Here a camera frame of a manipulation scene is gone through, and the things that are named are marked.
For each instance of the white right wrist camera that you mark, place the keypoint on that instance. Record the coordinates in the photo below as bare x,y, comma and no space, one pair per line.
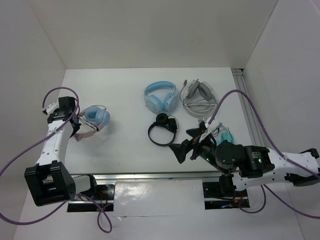
209,126

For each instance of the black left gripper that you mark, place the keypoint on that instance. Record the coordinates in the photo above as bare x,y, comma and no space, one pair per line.
75,129

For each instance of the white grey gaming headset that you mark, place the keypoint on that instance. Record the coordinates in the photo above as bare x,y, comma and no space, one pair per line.
198,98

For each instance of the white teal cat-ear headphones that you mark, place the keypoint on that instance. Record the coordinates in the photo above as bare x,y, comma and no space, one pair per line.
220,134

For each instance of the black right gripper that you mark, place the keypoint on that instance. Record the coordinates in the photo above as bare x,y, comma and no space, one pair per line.
179,149

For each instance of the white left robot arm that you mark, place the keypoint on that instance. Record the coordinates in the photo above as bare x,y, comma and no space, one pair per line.
49,181

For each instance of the aluminium front rail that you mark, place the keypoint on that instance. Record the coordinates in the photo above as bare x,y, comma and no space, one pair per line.
157,176

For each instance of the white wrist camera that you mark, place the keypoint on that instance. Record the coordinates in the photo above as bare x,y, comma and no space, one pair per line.
50,108
209,126

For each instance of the pink blue cat-ear headphones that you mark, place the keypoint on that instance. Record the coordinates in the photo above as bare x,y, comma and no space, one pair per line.
97,115

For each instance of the aluminium rail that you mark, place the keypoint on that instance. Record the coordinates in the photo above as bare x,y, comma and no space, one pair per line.
250,117
157,176

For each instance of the aluminium right side rail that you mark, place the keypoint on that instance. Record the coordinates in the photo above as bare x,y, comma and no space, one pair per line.
250,117

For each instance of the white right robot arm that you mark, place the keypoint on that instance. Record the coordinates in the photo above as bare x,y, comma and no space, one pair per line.
242,167

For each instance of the light blue over-ear headphones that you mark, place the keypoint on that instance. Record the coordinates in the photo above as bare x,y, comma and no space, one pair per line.
161,96

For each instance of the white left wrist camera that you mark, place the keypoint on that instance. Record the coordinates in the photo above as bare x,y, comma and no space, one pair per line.
50,108

